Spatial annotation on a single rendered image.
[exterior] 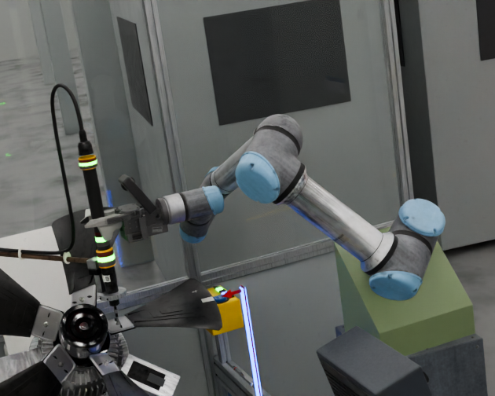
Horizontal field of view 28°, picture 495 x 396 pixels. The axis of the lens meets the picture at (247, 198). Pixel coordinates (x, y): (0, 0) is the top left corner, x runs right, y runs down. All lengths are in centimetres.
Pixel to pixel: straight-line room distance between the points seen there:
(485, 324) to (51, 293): 294
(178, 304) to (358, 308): 47
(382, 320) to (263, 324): 104
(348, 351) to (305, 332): 154
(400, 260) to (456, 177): 376
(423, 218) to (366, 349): 51
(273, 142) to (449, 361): 77
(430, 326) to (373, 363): 62
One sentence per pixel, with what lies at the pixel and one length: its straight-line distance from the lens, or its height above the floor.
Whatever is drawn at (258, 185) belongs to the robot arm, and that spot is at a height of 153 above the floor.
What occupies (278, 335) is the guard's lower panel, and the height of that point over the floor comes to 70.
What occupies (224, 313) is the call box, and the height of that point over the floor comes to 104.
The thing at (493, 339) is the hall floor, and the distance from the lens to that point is 507.
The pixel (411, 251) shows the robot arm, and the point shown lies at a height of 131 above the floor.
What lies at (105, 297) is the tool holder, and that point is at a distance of 251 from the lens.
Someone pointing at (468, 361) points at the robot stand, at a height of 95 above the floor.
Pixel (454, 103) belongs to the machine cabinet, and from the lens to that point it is 602.
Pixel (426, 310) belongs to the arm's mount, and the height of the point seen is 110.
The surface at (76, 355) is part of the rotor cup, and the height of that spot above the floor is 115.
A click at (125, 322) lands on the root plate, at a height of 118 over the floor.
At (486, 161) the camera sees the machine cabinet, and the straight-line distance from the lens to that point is 618.
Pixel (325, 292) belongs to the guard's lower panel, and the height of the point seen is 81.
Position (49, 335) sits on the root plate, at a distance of 257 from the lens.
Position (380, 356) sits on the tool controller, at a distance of 201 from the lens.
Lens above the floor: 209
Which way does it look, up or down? 15 degrees down
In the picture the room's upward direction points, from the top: 8 degrees counter-clockwise
